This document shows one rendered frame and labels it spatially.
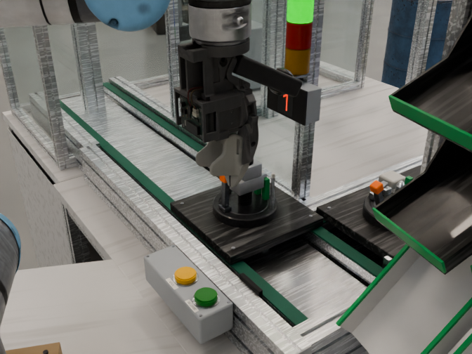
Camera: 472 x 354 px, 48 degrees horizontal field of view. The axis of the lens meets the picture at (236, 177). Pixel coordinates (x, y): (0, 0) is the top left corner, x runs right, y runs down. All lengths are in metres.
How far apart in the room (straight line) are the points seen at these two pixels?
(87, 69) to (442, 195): 1.31
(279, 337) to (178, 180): 0.63
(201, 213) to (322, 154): 0.62
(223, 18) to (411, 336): 0.50
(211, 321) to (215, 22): 0.51
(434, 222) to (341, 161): 0.92
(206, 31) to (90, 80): 1.22
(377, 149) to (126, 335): 1.02
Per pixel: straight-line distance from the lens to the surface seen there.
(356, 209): 1.19
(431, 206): 0.76
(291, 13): 1.05
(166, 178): 1.41
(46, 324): 1.11
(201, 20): 0.64
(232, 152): 0.71
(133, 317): 1.09
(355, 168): 1.60
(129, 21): 0.48
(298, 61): 1.07
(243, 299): 0.95
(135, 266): 1.20
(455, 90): 0.70
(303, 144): 1.16
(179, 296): 0.96
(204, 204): 1.19
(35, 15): 0.51
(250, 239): 1.08
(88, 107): 1.86
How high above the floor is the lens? 1.59
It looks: 29 degrees down
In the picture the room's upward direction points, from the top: straight up
